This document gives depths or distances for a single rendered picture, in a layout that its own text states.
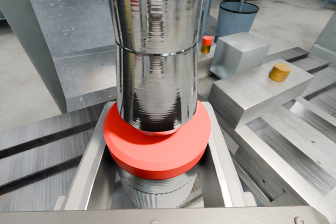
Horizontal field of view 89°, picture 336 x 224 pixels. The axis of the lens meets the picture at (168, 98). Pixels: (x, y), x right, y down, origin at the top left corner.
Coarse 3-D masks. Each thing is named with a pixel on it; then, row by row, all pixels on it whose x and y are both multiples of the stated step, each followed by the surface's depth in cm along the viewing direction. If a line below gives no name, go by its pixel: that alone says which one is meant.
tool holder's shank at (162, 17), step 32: (128, 0) 3; (160, 0) 3; (192, 0) 4; (128, 32) 4; (160, 32) 4; (192, 32) 4; (128, 64) 5; (160, 64) 4; (192, 64) 5; (128, 96) 5; (160, 96) 5; (192, 96) 6; (160, 128) 6
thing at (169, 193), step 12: (120, 168) 7; (192, 168) 7; (132, 180) 7; (144, 180) 7; (156, 180) 7; (168, 180) 7; (180, 180) 7; (192, 180) 9; (132, 192) 8; (144, 192) 8; (156, 192) 7; (168, 192) 8; (180, 192) 8; (144, 204) 9; (156, 204) 9; (168, 204) 9; (180, 204) 10
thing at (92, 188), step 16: (96, 128) 8; (96, 144) 8; (96, 160) 7; (112, 160) 9; (80, 176) 6; (96, 176) 7; (112, 176) 9; (80, 192) 6; (96, 192) 7; (112, 192) 9; (64, 208) 6; (80, 208) 6; (96, 208) 7
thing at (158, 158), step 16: (112, 112) 8; (112, 128) 7; (128, 128) 7; (192, 128) 7; (208, 128) 7; (112, 144) 6; (128, 144) 6; (144, 144) 6; (160, 144) 6; (176, 144) 6; (192, 144) 7; (128, 160) 6; (144, 160) 6; (160, 160) 6; (176, 160) 6; (192, 160) 6; (144, 176) 6; (160, 176) 6
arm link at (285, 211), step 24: (0, 216) 4; (24, 216) 5; (48, 216) 5; (72, 216) 5; (96, 216) 5; (120, 216) 5; (144, 216) 5; (168, 216) 5; (192, 216) 5; (216, 216) 5; (240, 216) 5; (264, 216) 5; (288, 216) 5; (312, 216) 5
